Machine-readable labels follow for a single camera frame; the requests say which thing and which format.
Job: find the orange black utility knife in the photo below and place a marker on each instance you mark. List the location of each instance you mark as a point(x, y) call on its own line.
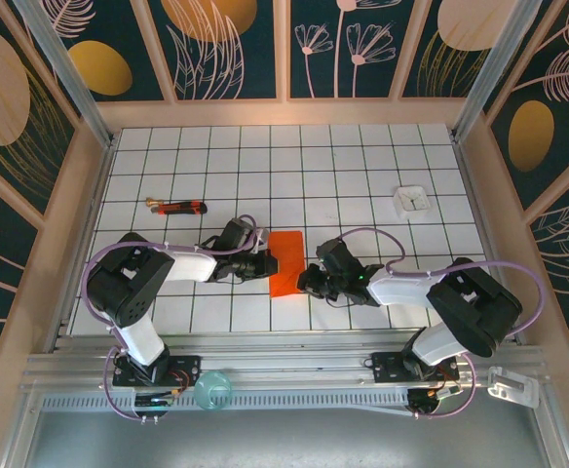
point(182, 208)

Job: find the aluminium mounting rail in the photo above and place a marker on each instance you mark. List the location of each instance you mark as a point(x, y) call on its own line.
point(289, 361)

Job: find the aluminium side rail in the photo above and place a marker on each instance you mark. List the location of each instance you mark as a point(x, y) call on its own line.
point(98, 187)
point(470, 187)

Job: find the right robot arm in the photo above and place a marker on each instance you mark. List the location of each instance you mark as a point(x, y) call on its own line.
point(474, 312)

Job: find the white plastic bracket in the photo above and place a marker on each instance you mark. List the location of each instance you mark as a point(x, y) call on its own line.
point(513, 387)

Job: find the aluminium frame post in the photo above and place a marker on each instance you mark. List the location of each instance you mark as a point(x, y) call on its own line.
point(67, 73)
point(491, 73)

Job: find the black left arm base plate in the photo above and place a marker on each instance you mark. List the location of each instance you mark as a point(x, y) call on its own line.
point(189, 365)

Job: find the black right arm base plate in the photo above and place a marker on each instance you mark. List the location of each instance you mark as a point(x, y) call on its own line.
point(387, 363)

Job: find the small brass fitting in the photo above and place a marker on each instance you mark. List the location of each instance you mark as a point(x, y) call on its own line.
point(153, 201)

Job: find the white square clock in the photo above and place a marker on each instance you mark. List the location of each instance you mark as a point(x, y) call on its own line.
point(412, 202)

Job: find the clear teal glass bowl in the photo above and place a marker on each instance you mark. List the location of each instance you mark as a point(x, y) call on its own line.
point(211, 390)

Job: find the orange paper sheet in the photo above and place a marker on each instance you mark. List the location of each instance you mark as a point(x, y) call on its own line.
point(287, 244)

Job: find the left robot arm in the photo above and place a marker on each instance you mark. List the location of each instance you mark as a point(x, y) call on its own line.
point(124, 287)

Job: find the black controller board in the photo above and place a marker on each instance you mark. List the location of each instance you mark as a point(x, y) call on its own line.
point(426, 400)
point(153, 402)

